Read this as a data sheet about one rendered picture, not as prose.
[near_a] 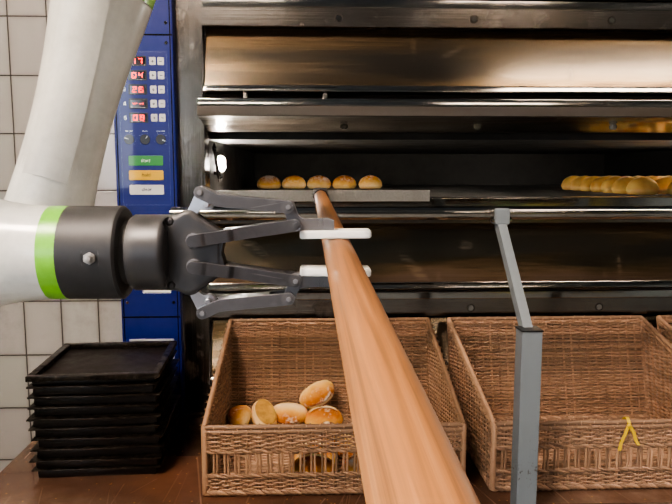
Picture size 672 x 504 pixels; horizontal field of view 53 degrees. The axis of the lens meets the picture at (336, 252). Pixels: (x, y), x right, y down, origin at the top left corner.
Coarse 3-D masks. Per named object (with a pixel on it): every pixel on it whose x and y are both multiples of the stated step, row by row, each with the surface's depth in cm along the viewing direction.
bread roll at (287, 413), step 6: (288, 402) 174; (276, 408) 173; (282, 408) 172; (288, 408) 172; (294, 408) 172; (300, 408) 172; (282, 414) 171; (288, 414) 171; (294, 414) 171; (300, 414) 172; (306, 414) 173; (282, 420) 171; (288, 420) 171; (294, 420) 171; (300, 420) 172
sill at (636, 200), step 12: (300, 204) 181; (312, 204) 181; (336, 204) 182; (348, 204) 182; (360, 204) 182; (372, 204) 182; (384, 204) 182; (396, 204) 182; (408, 204) 182; (420, 204) 183; (432, 204) 183; (444, 204) 183; (456, 204) 183; (468, 204) 183; (480, 204) 183; (492, 204) 183; (504, 204) 184; (516, 204) 184; (528, 204) 184; (540, 204) 184; (552, 204) 184; (564, 204) 184; (576, 204) 184; (588, 204) 184; (600, 204) 185; (612, 204) 185; (624, 204) 185; (636, 204) 185; (648, 204) 185; (660, 204) 185
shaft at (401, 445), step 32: (320, 192) 147; (352, 256) 55; (352, 288) 41; (352, 320) 34; (384, 320) 34; (352, 352) 29; (384, 352) 28; (352, 384) 26; (384, 384) 24; (416, 384) 25; (352, 416) 24; (384, 416) 21; (416, 416) 21; (384, 448) 19; (416, 448) 19; (448, 448) 19; (384, 480) 18; (416, 480) 17; (448, 480) 17
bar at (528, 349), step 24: (216, 216) 144; (240, 216) 144; (264, 216) 144; (312, 216) 144; (360, 216) 145; (384, 216) 145; (408, 216) 145; (432, 216) 146; (456, 216) 146; (480, 216) 146; (504, 216) 145; (528, 216) 146; (552, 216) 147; (576, 216) 147; (600, 216) 147; (624, 216) 147; (648, 216) 147; (504, 240) 143; (504, 264) 141; (528, 312) 131; (528, 336) 126; (528, 360) 127; (528, 384) 127; (528, 408) 128; (528, 432) 128; (528, 456) 129; (528, 480) 130
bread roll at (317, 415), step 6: (312, 408) 173; (318, 408) 172; (324, 408) 172; (330, 408) 173; (312, 414) 172; (318, 414) 171; (324, 414) 171; (330, 414) 172; (336, 414) 172; (306, 420) 172; (312, 420) 171; (318, 420) 171; (324, 420) 171; (330, 420) 171; (336, 420) 172; (342, 420) 174
